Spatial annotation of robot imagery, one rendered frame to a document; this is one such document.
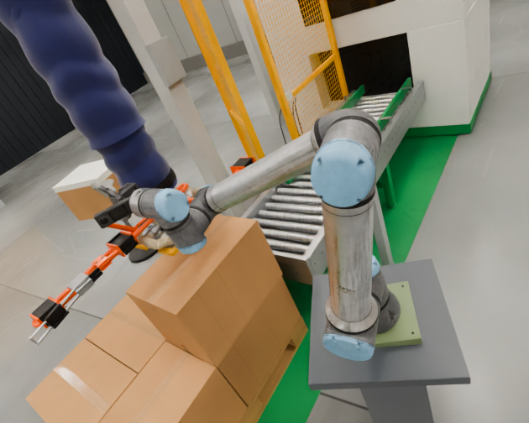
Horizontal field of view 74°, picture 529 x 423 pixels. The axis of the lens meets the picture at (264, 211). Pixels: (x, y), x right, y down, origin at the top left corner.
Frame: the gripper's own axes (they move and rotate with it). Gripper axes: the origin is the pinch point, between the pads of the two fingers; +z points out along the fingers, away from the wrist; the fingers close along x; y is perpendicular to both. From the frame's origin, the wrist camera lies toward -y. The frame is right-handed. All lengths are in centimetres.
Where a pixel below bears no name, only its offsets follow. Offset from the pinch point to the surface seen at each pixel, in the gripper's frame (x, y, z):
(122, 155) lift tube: 6.0, 20.7, 10.1
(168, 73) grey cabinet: 7, 135, 104
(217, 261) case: -54, 25, -1
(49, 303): -22.0, -29.7, 16.7
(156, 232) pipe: -30.3, 16.9, 15.1
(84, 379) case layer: -94, -39, 70
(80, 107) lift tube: 26.9, 18.1, 11.5
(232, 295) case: -72, 22, -3
